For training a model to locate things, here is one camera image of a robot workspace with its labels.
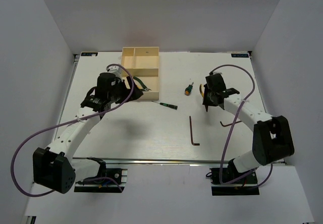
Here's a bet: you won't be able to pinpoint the green handled cutters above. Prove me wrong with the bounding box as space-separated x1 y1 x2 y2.
133 76 151 92

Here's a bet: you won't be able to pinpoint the cream compartment tray box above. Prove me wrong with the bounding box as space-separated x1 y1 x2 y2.
121 47 159 101

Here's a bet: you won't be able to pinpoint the long brown hex key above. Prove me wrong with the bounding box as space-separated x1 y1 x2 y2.
189 116 200 146

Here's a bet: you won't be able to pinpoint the slim black green screwdriver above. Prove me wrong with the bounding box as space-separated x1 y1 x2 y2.
153 101 178 110

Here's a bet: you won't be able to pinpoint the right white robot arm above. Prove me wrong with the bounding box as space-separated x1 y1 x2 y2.
203 73 295 183

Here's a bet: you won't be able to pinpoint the short brown hex key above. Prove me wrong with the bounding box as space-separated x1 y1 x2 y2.
220 121 242 127

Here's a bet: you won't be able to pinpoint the large yellow-black needle-nose pliers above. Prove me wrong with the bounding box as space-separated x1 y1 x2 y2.
199 84 208 111

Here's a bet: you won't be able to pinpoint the stubby green orange screwdriver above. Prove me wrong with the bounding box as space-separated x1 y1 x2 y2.
185 82 194 96

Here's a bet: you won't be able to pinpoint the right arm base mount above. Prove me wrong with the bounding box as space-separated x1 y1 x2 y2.
205 160 259 196

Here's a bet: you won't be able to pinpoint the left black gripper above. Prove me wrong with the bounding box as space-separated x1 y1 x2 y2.
108 76 143 104

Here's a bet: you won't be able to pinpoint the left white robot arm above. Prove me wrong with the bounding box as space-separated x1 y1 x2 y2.
33 73 143 194

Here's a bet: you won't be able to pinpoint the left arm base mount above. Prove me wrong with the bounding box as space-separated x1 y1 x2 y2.
72 157 128 193

